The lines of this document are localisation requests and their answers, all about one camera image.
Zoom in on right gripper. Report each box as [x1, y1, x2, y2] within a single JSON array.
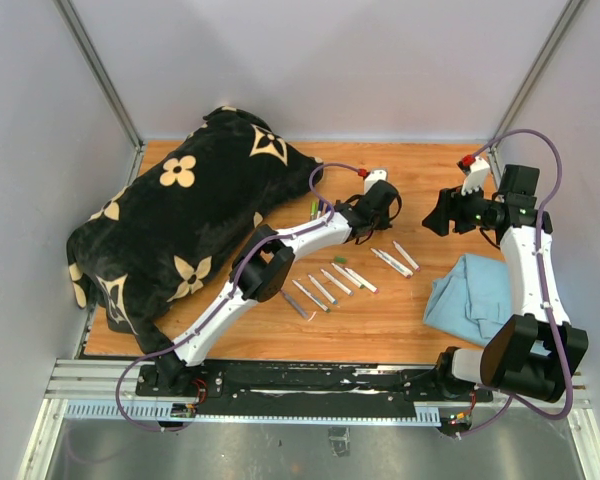
[[422, 180, 502, 237]]

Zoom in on magenta cap marker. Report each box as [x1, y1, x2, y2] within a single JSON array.
[[371, 248, 413, 278]]

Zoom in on green cap white marker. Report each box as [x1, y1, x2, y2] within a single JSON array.
[[331, 263, 364, 289]]

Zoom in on dark blue marker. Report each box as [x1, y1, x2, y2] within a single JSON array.
[[316, 200, 325, 218]]

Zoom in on light green marker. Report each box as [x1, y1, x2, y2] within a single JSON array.
[[310, 201, 318, 220]]

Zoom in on lavender cap marker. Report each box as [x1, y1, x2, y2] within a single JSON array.
[[320, 268, 354, 296]]

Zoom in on light blue marker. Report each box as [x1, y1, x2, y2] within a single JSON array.
[[308, 274, 338, 304]]

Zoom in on purple marker grey body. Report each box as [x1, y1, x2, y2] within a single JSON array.
[[280, 290, 309, 320]]

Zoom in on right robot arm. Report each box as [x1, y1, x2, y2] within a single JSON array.
[[422, 155, 589, 403]]

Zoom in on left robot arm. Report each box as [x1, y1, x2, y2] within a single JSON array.
[[155, 180, 402, 396]]

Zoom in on light blue cloth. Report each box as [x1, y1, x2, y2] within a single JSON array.
[[423, 254, 512, 347]]

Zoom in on black floral plush blanket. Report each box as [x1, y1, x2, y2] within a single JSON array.
[[66, 106, 322, 353]]

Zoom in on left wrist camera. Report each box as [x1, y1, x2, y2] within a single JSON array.
[[363, 168, 388, 194]]

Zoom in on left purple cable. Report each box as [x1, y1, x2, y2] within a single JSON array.
[[114, 162, 369, 433]]

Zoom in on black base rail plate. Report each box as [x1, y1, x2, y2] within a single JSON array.
[[136, 360, 492, 410]]

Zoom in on slotted cable duct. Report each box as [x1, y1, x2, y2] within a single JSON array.
[[64, 398, 442, 427]]

